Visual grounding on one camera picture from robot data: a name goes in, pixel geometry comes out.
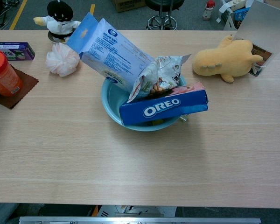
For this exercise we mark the blue Oreo cookie box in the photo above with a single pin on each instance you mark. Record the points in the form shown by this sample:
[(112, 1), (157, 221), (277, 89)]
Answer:
[(163, 107)]

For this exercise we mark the white snack bag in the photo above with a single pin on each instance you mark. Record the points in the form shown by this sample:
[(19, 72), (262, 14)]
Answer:
[(154, 77)]

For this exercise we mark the blue white wipes package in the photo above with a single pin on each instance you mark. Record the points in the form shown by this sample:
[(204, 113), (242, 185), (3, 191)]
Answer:
[(107, 53)]

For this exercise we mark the light blue plastic bowl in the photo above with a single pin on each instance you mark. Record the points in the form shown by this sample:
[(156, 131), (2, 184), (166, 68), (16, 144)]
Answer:
[(112, 98)]

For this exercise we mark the brown cardboard box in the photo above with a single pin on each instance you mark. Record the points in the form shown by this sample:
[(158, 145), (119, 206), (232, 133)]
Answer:
[(128, 5)]

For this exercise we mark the blue printed package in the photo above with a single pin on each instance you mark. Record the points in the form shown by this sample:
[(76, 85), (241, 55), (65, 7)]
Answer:
[(240, 15)]

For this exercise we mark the purple rectangular box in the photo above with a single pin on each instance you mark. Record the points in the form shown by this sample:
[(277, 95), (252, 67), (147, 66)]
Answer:
[(11, 50)]

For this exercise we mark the orange cylindrical canister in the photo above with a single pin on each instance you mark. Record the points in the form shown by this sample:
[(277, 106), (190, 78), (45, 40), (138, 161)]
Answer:
[(2, 74)]

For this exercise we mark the white box with brown picture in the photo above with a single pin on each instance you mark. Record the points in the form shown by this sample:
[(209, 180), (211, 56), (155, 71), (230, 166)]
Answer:
[(266, 28)]

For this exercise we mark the small metal clip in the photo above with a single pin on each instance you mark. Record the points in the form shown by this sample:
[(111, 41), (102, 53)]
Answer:
[(184, 119)]

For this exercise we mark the pink and white bath loofah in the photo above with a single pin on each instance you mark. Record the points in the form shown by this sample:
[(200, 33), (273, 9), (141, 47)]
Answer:
[(63, 59)]

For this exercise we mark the yellow plush toy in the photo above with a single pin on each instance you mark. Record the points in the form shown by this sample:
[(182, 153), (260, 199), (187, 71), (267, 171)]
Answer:
[(219, 60)]

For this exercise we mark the black stool with chrome base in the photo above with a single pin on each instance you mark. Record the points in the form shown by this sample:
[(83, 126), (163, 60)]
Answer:
[(162, 9)]

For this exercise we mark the beige round bowl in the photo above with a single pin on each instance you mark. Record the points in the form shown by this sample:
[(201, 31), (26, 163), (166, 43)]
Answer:
[(52, 39)]

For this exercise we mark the brown cloth mat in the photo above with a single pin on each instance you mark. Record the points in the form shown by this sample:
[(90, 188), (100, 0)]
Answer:
[(26, 86)]

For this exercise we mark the black-headed doll in white clothes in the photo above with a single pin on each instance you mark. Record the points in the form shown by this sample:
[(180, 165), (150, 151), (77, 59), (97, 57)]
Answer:
[(60, 23)]

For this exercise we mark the red and white bottle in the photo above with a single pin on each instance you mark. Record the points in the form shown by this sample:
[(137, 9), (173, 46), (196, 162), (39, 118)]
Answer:
[(208, 11)]

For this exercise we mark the white open carton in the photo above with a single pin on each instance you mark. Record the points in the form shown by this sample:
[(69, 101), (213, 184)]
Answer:
[(228, 16)]

